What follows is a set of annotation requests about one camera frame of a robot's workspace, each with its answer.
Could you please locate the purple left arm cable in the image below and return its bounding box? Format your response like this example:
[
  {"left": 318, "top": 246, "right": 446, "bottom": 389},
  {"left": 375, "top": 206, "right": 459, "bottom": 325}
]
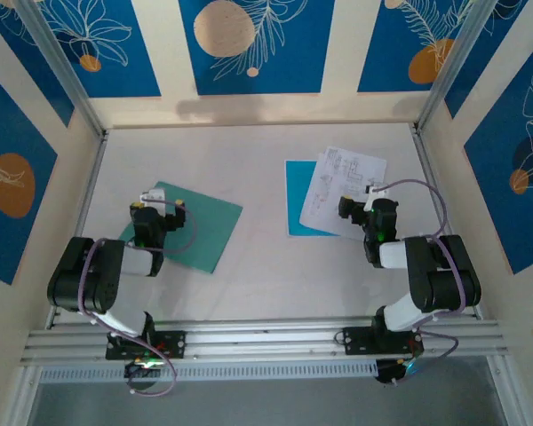
[{"left": 77, "top": 199, "right": 199, "bottom": 397}]

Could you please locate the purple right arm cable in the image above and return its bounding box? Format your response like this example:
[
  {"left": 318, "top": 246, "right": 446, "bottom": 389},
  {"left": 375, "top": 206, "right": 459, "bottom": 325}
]
[{"left": 372, "top": 178, "right": 467, "bottom": 383}]

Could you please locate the aluminium frame post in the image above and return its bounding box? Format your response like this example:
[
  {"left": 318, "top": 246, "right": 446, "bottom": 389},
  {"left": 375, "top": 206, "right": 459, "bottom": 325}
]
[
  {"left": 415, "top": 0, "right": 503, "bottom": 134},
  {"left": 12, "top": 0, "right": 108, "bottom": 139}
]

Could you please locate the aluminium side rail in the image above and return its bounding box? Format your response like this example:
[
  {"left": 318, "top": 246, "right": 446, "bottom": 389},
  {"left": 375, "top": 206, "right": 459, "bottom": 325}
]
[
  {"left": 44, "top": 130, "right": 110, "bottom": 329},
  {"left": 410, "top": 123, "right": 485, "bottom": 320}
]

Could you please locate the blue folder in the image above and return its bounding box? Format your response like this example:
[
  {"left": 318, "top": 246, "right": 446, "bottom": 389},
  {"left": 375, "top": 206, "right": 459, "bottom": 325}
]
[{"left": 284, "top": 159, "right": 343, "bottom": 238}]

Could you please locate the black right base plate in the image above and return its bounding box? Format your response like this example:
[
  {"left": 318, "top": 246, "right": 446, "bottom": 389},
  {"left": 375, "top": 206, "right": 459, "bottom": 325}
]
[{"left": 342, "top": 326, "right": 426, "bottom": 356}]

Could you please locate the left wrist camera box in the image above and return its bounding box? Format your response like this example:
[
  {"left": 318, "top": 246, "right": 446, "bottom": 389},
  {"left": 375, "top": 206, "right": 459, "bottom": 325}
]
[{"left": 139, "top": 188, "right": 166, "bottom": 209}]

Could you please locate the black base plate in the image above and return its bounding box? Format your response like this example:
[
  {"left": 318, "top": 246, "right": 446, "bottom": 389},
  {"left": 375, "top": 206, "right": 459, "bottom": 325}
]
[
  {"left": 105, "top": 330, "right": 187, "bottom": 360},
  {"left": 342, "top": 326, "right": 426, "bottom": 356}
]

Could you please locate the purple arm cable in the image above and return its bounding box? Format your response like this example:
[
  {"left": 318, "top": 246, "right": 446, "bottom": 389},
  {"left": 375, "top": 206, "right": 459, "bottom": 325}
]
[
  {"left": 372, "top": 178, "right": 467, "bottom": 383},
  {"left": 77, "top": 199, "right": 199, "bottom": 397}
]

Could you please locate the grey slotted cable duct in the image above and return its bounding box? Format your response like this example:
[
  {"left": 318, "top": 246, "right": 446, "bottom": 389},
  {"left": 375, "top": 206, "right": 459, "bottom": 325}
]
[{"left": 38, "top": 359, "right": 378, "bottom": 383}]

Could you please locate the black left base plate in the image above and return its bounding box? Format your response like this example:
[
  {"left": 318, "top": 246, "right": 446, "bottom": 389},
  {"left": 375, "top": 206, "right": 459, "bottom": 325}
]
[{"left": 105, "top": 330, "right": 187, "bottom": 360}]

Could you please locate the black controller board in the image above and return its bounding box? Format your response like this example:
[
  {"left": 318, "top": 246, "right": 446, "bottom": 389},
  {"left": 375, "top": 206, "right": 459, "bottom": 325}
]
[{"left": 123, "top": 359, "right": 165, "bottom": 381}]

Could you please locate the long aluminium base rail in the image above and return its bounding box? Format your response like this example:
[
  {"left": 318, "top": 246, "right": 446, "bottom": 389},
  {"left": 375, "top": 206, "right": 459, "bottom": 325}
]
[{"left": 20, "top": 315, "right": 510, "bottom": 367}]

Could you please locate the green folder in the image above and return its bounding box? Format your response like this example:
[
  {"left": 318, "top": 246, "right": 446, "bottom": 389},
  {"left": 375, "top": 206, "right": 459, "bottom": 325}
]
[{"left": 117, "top": 180, "right": 243, "bottom": 275}]

